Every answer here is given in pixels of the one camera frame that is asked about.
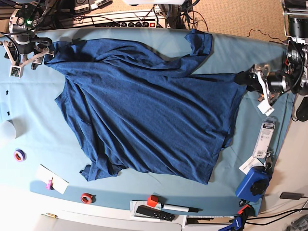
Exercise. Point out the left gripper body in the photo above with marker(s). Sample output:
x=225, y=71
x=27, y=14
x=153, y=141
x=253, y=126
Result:
x=275, y=81

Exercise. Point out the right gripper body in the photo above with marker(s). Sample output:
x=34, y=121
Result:
x=31, y=52

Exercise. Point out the dark blue t-shirt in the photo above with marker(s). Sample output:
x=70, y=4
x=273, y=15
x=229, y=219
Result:
x=130, y=108

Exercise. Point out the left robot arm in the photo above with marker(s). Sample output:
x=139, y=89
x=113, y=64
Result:
x=294, y=79

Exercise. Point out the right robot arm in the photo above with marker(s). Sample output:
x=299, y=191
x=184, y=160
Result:
x=25, y=21

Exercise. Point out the orange black utility knife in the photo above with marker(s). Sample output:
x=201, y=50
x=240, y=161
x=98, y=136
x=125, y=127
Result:
x=272, y=97

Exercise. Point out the clear blister package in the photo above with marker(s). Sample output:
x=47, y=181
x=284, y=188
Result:
x=264, y=137

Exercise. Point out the white paper label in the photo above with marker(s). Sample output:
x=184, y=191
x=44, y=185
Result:
x=250, y=163

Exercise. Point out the white plastic cup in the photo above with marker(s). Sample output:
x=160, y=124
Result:
x=7, y=133

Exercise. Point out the blue box with knob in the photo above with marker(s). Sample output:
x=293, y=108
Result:
x=254, y=184

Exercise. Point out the purple tape roll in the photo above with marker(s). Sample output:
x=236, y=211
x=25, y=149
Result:
x=19, y=155

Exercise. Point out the black small device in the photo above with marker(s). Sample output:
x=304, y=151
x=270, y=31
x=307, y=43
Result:
x=290, y=196

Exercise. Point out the white power strip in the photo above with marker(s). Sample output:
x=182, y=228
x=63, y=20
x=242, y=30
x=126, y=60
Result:
x=138, y=18

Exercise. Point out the orange clamp bottom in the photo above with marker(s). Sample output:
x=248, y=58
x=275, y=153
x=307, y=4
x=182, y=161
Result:
x=246, y=210

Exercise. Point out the pink small toy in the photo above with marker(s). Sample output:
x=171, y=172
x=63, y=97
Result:
x=49, y=185

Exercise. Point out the white card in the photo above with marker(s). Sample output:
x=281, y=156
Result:
x=44, y=174

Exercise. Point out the blue clamp bottom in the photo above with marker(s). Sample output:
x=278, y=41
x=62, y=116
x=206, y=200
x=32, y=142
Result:
x=236, y=225

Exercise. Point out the white black marker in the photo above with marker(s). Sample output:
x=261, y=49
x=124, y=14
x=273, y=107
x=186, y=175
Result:
x=180, y=208

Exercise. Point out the red small block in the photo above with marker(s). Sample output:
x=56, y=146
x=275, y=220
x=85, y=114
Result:
x=152, y=201

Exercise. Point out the red tape roll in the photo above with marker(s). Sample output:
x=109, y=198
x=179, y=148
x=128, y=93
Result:
x=86, y=198

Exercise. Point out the black remote control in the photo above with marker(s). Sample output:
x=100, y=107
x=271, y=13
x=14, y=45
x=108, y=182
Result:
x=154, y=213

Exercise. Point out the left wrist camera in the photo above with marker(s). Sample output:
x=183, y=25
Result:
x=265, y=108

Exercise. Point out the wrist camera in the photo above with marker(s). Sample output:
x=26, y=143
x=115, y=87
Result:
x=16, y=71
x=265, y=108

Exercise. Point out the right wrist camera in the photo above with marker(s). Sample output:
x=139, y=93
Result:
x=16, y=71

